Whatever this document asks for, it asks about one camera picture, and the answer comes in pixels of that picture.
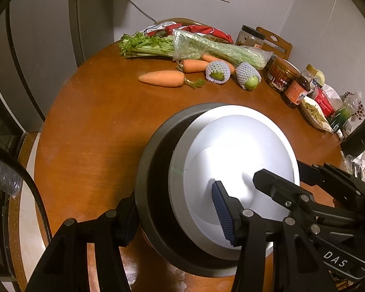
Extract wooden chair with curved back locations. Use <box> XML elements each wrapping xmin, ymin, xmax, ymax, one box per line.
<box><xmin>155</xmin><ymin>18</ymin><xmax>201</xmax><ymax>27</ymax></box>

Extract dark item in plastic bag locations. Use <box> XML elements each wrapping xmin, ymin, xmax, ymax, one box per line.
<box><xmin>0</xmin><ymin>155</ymin><xmax>22</xmax><ymax>196</ymax></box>

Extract white oval dish with food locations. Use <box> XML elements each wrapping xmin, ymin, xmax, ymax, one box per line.
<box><xmin>300</xmin><ymin>96</ymin><xmax>335</xmax><ymax>133</ymax></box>

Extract black thermos flask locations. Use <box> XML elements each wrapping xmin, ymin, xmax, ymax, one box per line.
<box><xmin>341</xmin><ymin>106</ymin><xmax>365</xmax><ymax>159</ymax></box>

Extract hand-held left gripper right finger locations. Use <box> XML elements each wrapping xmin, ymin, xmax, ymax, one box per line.
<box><xmin>211</xmin><ymin>180</ymin><xmax>326</xmax><ymax>292</ymax></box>

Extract plastic bottle with green liquid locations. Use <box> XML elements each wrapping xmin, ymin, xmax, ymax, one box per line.
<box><xmin>330</xmin><ymin>93</ymin><xmax>364</xmax><ymax>131</ymax></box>

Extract celery bunch in plastic bag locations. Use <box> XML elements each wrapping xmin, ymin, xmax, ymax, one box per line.
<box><xmin>118</xmin><ymin>29</ymin><xmax>273</xmax><ymax>70</ymax></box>

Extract clear plastic bag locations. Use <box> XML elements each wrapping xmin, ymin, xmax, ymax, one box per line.
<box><xmin>345</xmin><ymin>154</ymin><xmax>365</xmax><ymax>174</ymax></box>

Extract chili sauce jar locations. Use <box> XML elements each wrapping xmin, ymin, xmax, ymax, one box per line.
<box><xmin>265</xmin><ymin>56</ymin><xmax>301</xmax><ymax>93</ymax></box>

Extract grey refrigerator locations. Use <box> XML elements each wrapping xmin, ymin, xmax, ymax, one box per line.
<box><xmin>0</xmin><ymin>0</ymin><xmax>116</xmax><ymax>128</ymax></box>

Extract small printed packets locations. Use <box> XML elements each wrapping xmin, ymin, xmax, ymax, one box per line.
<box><xmin>351</xmin><ymin>97</ymin><xmax>365</xmax><ymax>119</ymax></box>

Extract glass jar with black lid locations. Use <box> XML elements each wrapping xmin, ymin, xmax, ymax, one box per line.
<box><xmin>236</xmin><ymin>25</ymin><xmax>266</xmax><ymax>51</ymax></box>

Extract green fruit in foam net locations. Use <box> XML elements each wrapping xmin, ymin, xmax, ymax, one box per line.
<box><xmin>235</xmin><ymin>62</ymin><xmax>261</xmax><ymax>91</ymax></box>
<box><xmin>205</xmin><ymin>61</ymin><xmax>232</xmax><ymax>84</ymax></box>

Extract red tissue pack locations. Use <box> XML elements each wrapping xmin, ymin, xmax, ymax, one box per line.
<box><xmin>310</xmin><ymin>84</ymin><xmax>343</xmax><ymax>118</ymax></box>

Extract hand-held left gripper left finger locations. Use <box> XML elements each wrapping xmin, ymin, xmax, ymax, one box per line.
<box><xmin>24</xmin><ymin>195</ymin><xmax>140</xmax><ymax>292</ymax></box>

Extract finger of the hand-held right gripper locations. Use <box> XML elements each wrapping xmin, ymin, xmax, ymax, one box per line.
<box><xmin>296</xmin><ymin>159</ymin><xmax>365</xmax><ymax>199</ymax></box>
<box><xmin>252</xmin><ymin>168</ymin><xmax>320</xmax><ymax>219</ymax></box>

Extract sauce bottle with red label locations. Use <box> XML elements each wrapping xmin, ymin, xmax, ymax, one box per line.
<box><xmin>281</xmin><ymin>68</ymin><xmax>312</xmax><ymax>109</ymax></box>

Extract grey wall cable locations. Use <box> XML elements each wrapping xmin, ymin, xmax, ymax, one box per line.
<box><xmin>114</xmin><ymin>0</ymin><xmax>159</xmax><ymax>24</ymax></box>

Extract large carrot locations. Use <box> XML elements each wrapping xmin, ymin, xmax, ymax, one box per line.
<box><xmin>138</xmin><ymin>71</ymin><xmax>206</xmax><ymax>90</ymax></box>

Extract red snack bag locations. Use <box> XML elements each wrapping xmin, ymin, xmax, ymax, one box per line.
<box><xmin>143</xmin><ymin>21</ymin><xmax>234</xmax><ymax>45</ymax></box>

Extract round metal plate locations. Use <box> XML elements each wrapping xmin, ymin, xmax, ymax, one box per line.
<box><xmin>135</xmin><ymin>103</ymin><xmax>301</xmax><ymax>278</ymax></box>

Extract black curved metal frame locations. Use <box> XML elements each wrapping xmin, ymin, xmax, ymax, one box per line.
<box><xmin>0</xmin><ymin>141</ymin><xmax>54</xmax><ymax>250</ymax></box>

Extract small bottle with amber cap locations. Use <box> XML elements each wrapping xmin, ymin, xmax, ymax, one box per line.
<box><xmin>304</xmin><ymin>64</ymin><xmax>318</xmax><ymax>82</ymax></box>

